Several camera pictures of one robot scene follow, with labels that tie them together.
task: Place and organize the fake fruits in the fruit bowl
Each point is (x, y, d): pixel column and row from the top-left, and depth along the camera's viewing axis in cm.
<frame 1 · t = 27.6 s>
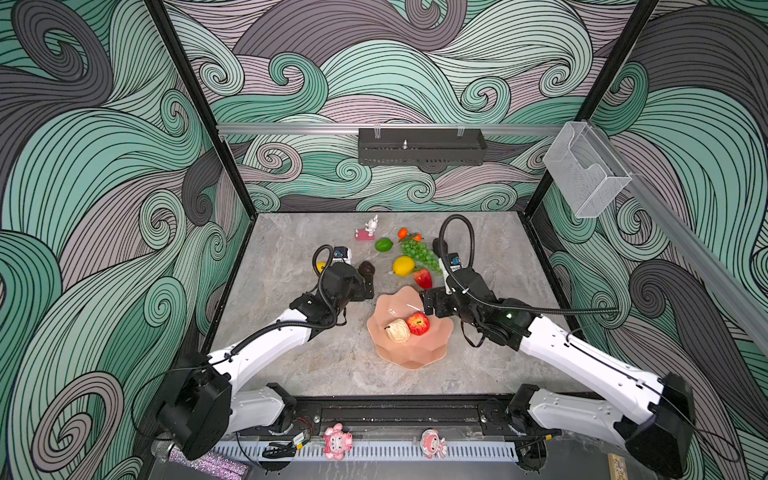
left hand: (359, 273, 84), fingers open
right hand: (434, 291, 77), fingers open
pink scalloped fruit bowl: (397, 304, 93), point 3 cm above the table
red fake apple: (418, 323, 85), point 7 cm above the table
yellow fake lemon: (403, 266, 102), point 4 cm above the table
red fake strawberry: (419, 279, 100), point 3 cm above the table
green fake lime: (383, 244, 109), point 3 cm above the table
green fake grape bunch: (424, 257, 105), point 3 cm above the table
dark fake avocado: (439, 245, 108), point 3 cm above the table

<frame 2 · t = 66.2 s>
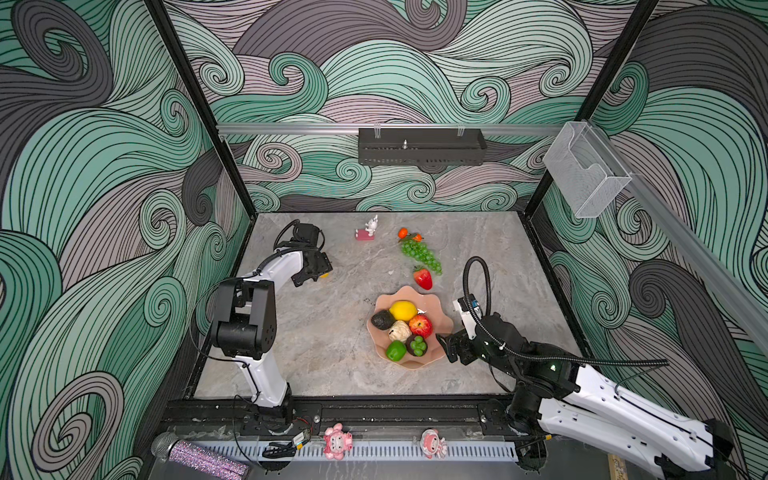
left hand: (316, 268, 96), fingers open
right hand: (449, 331, 73), fingers open
yellow fake lemon: (403, 310, 90), point 5 cm above the table
green fake lime: (396, 350, 79), point 8 cm above the table
dark fake avocado: (383, 319, 83), point 10 cm above the table
dark purple fake mangosteen: (417, 345, 79), point 9 cm above the table
the other named things where they were.

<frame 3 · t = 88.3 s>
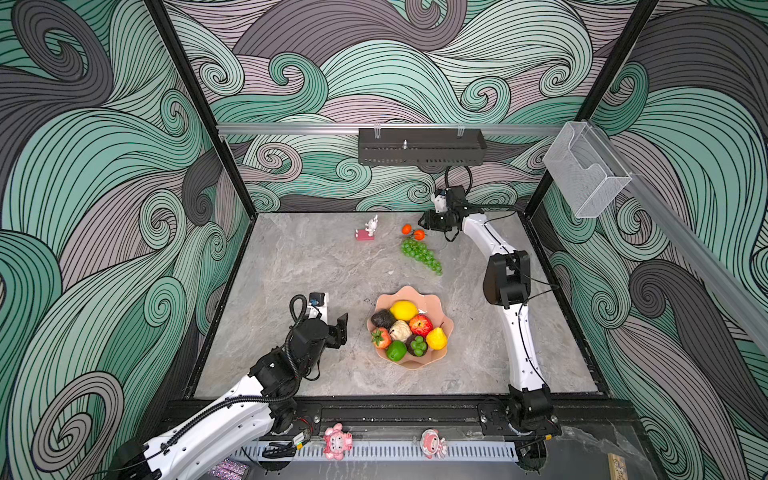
left hand: (336, 312, 80), fingers open
right hand: (426, 220, 108), fingers open
red fake strawberry: (381, 338, 79), point 10 cm above the table
small yellow fake pear: (437, 339, 81), point 8 cm above the table
the other named things where they were.

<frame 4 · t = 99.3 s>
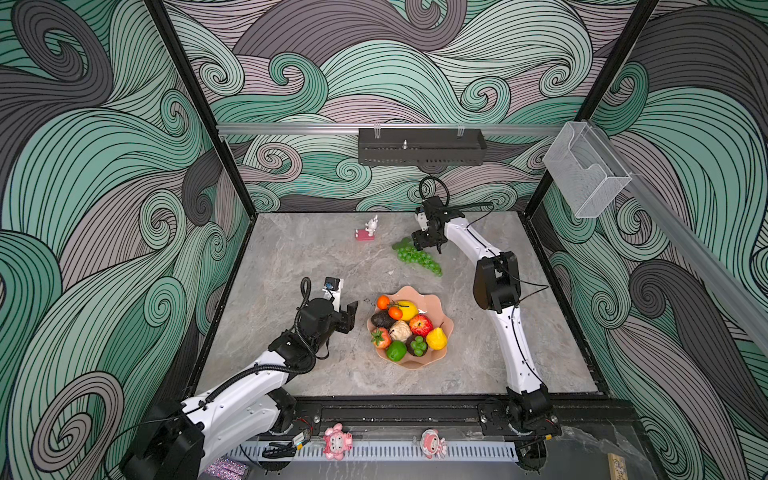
left hand: (348, 298, 83), fingers open
right hand: (424, 239, 108), fingers open
